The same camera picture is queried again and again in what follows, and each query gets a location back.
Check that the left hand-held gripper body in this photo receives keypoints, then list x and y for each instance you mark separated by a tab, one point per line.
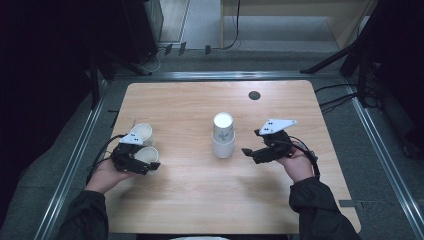
125	158

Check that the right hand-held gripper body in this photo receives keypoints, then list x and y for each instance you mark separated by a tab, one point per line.
278	143

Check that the white leaf-print paper cup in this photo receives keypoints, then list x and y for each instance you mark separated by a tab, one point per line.
145	131
148	155

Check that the stack of white paper cups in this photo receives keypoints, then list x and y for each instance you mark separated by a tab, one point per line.
223	143

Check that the person's left hand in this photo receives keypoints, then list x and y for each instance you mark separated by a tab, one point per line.
103	176

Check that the person's right hand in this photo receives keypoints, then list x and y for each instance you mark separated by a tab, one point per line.
298	165

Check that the dark round table grommet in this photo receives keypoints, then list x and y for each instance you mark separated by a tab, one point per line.
254	95

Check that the black metal stand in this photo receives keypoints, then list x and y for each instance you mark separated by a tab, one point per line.
94	80

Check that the grey floor tape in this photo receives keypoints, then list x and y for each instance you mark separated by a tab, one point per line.
350	203

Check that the black tripod stand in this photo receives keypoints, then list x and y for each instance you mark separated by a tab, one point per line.
333	56

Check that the black cabinet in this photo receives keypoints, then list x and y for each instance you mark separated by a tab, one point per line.
141	30

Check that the light wooden furniture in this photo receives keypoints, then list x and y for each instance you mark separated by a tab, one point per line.
346	23

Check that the metal floor rail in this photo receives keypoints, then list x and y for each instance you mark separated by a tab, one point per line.
383	156
71	166
226	75

